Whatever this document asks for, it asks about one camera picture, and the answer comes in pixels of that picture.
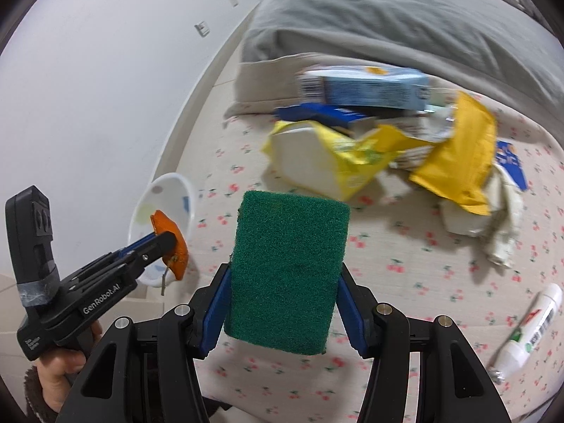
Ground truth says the orange peel piece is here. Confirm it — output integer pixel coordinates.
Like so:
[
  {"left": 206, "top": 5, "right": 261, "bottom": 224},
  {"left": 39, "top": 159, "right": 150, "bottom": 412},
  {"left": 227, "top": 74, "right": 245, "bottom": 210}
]
[{"left": 150, "top": 210, "right": 189, "bottom": 281}]

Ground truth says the green scouring sponge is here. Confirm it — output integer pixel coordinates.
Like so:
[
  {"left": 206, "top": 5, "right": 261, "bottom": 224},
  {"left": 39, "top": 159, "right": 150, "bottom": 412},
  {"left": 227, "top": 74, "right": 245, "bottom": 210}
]
[{"left": 225, "top": 191, "right": 350, "bottom": 355}]

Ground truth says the dark blue snack box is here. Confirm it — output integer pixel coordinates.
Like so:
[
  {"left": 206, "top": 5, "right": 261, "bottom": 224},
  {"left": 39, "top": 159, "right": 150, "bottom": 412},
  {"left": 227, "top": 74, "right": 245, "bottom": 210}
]
[{"left": 274, "top": 102, "right": 368, "bottom": 129}]

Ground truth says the light blue carton box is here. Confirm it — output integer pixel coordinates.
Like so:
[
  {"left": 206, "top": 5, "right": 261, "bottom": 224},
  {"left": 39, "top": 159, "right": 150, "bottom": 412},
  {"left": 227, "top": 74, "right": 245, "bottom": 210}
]
[{"left": 297, "top": 66, "right": 430, "bottom": 111}]

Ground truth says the brown fuzzy sleeve forearm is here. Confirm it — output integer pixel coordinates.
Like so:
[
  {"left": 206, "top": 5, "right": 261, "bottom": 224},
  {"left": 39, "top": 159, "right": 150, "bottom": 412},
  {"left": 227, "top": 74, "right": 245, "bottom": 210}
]
[{"left": 24, "top": 366, "right": 58, "bottom": 423}]

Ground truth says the white plastic trash bin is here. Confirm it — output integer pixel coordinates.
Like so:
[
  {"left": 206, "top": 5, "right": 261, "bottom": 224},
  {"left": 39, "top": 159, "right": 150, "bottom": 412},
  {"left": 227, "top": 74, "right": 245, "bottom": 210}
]
[{"left": 127, "top": 172, "right": 196, "bottom": 289}]

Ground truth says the person's left hand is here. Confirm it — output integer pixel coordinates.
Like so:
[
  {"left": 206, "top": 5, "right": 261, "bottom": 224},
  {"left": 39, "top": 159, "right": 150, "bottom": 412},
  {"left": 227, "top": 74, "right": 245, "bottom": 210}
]
[{"left": 34, "top": 320, "right": 103, "bottom": 413}]

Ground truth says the yellow white tissue pack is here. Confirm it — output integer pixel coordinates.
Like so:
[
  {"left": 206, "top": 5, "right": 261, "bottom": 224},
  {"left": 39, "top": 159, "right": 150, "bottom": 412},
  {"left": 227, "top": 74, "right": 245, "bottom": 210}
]
[{"left": 263, "top": 120, "right": 436, "bottom": 202}]

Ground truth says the white yogurt drink bottle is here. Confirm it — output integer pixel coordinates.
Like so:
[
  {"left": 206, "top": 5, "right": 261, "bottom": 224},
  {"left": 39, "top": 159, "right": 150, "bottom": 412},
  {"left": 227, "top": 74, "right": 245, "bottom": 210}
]
[{"left": 488, "top": 284, "right": 563, "bottom": 385}]

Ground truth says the yellow padded envelope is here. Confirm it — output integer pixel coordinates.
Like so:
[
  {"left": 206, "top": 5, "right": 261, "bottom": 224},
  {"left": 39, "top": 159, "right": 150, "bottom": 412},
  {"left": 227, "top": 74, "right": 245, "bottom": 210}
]
[{"left": 409, "top": 92, "right": 497, "bottom": 216}]

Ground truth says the grey bed blanket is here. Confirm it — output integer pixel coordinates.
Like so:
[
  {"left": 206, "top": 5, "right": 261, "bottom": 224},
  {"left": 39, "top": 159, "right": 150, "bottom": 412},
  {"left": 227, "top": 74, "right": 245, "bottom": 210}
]
[{"left": 242, "top": 0, "right": 563, "bottom": 140}]

